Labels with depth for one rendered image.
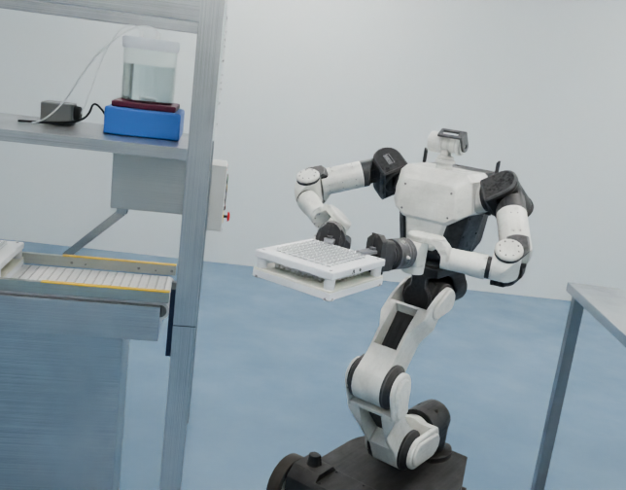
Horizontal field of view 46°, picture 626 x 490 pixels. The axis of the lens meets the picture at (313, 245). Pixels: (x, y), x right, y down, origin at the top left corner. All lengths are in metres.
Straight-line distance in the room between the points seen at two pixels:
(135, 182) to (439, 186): 0.92
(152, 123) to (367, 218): 3.69
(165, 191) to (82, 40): 3.50
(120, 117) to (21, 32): 3.73
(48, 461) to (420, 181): 1.40
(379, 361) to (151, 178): 0.89
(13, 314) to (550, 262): 4.56
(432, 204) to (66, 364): 1.19
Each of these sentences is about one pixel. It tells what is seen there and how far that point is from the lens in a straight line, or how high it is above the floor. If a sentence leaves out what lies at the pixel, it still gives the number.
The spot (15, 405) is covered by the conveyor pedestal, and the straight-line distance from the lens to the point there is 2.29.
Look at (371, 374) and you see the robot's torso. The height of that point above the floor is 0.61.
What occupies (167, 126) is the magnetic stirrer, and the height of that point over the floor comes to 1.31.
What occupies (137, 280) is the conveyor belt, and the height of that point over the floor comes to 0.83.
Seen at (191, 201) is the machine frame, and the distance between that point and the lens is 1.92.
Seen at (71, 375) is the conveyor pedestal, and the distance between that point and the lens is 2.22.
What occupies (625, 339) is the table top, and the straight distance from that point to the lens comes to 2.38.
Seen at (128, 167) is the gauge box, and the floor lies 1.16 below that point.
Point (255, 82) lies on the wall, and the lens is 5.43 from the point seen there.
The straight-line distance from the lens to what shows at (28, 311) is 2.12.
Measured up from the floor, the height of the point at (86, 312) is 0.79.
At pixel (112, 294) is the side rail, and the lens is 2.06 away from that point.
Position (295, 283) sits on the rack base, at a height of 0.99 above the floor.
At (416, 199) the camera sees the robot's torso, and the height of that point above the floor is 1.15.
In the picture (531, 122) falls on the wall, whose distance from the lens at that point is 5.73.
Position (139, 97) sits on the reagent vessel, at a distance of 2.06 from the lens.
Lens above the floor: 1.50
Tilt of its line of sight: 13 degrees down
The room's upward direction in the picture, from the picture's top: 7 degrees clockwise
